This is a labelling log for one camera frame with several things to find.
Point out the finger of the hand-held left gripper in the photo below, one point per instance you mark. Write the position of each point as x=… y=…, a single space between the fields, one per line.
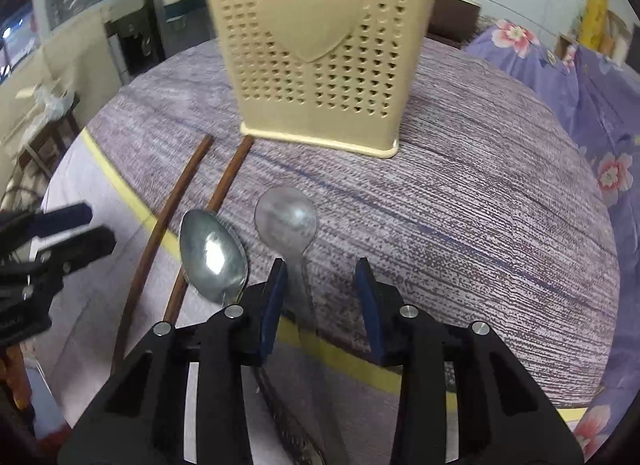
x=65 y=217
x=80 y=247

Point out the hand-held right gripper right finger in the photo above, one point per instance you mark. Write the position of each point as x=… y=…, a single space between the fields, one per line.
x=370 y=310

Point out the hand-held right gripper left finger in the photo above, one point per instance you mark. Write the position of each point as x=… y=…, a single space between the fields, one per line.
x=272 y=310

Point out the metal spoon with oval bowl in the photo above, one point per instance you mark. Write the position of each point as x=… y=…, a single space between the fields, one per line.
x=212 y=255

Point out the metal spoon with round bowl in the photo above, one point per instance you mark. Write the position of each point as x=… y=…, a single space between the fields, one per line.
x=285 y=222

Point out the brown wooden chopstick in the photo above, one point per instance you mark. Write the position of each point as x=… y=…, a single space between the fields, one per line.
x=165 y=215
x=232 y=170

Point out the cream plastic utensil holder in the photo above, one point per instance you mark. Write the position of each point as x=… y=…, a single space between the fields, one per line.
x=325 y=95

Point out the person's left hand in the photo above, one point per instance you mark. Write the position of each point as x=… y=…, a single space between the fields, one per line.
x=17 y=375

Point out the small dark wooden bench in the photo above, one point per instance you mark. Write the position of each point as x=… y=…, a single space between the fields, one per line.
x=50 y=130

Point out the clear plastic bag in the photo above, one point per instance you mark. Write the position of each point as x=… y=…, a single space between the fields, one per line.
x=52 y=101

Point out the grey water dispenser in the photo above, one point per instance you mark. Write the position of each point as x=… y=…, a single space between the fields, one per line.
x=135 y=40

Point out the dark wooden cabinet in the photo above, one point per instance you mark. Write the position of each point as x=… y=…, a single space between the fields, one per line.
x=445 y=40

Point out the purple floral cloth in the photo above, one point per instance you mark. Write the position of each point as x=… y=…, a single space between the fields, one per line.
x=600 y=110

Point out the light wooden box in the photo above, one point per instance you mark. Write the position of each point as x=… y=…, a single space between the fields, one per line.
x=617 y=40

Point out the short yellow wrapped stack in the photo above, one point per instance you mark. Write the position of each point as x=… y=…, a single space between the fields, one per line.
x=596 y=15

